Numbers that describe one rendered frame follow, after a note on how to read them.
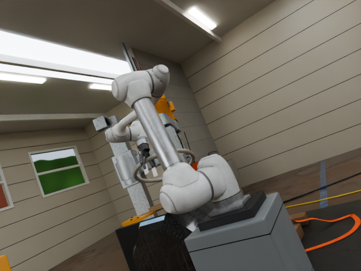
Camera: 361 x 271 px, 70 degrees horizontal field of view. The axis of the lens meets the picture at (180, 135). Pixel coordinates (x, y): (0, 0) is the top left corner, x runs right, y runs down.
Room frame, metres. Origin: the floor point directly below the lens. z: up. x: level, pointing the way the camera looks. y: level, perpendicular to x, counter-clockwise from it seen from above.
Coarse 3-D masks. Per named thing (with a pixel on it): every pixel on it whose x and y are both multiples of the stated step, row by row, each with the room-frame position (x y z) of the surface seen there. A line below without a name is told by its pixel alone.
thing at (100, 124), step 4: (104, 116) 3.13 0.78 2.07; (92, 120) 3.09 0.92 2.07; (96, 120) 3.08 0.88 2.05; (100, 120) 3.08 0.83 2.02; (104, 120) 3.08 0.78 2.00; (108, 120) 3.13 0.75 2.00; (96, 124) 3.08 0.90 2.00; (100, 124) 3.08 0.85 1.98; (104, 124) 3.08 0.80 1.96; (108, 124) 3.12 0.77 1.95; (96, 128) 3.09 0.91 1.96; (100, 128) 3.08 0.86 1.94; (104, 128) 3.11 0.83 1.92
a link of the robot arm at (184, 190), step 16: (128, 80) 1.23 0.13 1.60; (144, 80) 1.26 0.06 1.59; (128, 96) 1.24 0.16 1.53; (144, 96) 1.25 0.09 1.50; (144, 112) 1.24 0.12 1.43; (144, 128) 1.25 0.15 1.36; (160, 128) 1.23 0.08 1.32; (160, 144) 1.21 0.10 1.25; (160, 160) 1.23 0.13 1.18; (176, 160) 1.21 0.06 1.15; (176, 176) 1.16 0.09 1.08; (192, 176) 1.18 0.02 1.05; (160, 192) 1.18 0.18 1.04; (176, 192) 1.13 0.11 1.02; (192, 192) 1.15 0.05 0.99; (208, 192) 1.20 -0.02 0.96; (176, 208) 1.14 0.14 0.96; (192, 208) 1.18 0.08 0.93
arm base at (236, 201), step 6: (240, 192) 1.30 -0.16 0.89; (228, 198) 1.26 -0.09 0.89; (234, 198) 1.26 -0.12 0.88; (240, 198) 1.28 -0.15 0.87; (246, 198) 1.31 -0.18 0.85; (216, 204) 1.28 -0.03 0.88; (222, 204) 1.26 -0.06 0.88; (228, 204) 1.25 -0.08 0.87; (234, 204) 1.24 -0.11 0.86; (240, 204) 1.22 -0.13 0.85; (216, 210) 1.28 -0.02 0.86; (222, 210) 1.26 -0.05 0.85; (228, 210) 1.25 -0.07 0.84; (210, 216) 1.29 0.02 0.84
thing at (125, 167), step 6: (150, 150) 3.19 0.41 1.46; (138, 156) 3.18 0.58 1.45; (120, 162) 3.10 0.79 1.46; (126, 162) 3.09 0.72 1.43; (132, 162) 3.12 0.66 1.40; (138, 162) 3.17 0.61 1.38; (156, 162) 3.19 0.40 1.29; (114, 168) 3.19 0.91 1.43; (120, 168) 3.10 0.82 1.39; (126, 168) 3.09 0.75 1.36; (132, 168) 3.10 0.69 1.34; (150, 168) 3.19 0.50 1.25; (120, 174) 3.12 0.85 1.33; (126, 174) 3.09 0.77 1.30; (132, 174) 3.10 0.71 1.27
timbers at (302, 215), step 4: (300, 212) 3.14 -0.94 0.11; (304, 212) 3.09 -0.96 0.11; (292, 216) 3.13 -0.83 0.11; (296, 216) 3.08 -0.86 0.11; (300, 216) 3.03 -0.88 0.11; (304, 216) 2.99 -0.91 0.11; (292, 220) 3.05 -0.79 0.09; (308, 220) 3.07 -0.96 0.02; (296, 224) 2.80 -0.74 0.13; (300, 224) 3.02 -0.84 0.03; (304, 224) 3.00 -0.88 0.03; (296, 228) 2.71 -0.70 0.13; (300, 228) 2.77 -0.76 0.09; (300, 232) 2.73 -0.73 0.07; (300, 236) 2.70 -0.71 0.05
